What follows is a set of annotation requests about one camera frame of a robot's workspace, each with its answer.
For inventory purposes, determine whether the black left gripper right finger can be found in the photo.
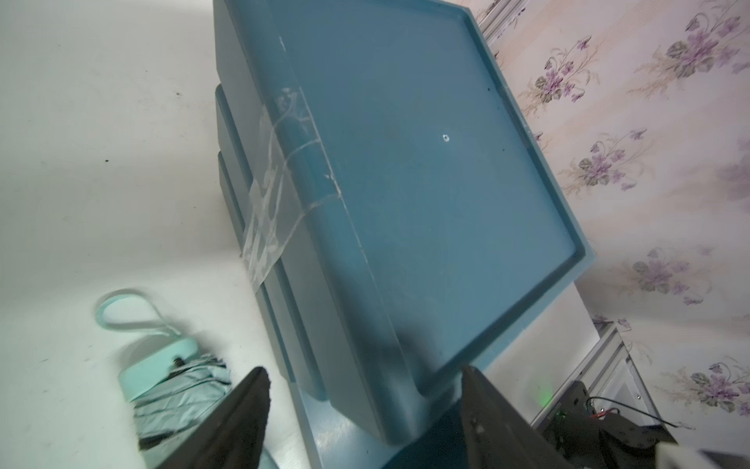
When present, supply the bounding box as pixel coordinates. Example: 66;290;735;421
461;365;571;469

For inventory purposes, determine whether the teal drawer cabinet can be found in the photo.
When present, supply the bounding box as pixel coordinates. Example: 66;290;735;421
214;1;594;468

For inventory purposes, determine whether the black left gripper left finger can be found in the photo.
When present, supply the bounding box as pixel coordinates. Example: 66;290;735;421
158;367;273;469

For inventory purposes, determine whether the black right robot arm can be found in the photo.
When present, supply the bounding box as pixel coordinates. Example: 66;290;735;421
529;381;749;469

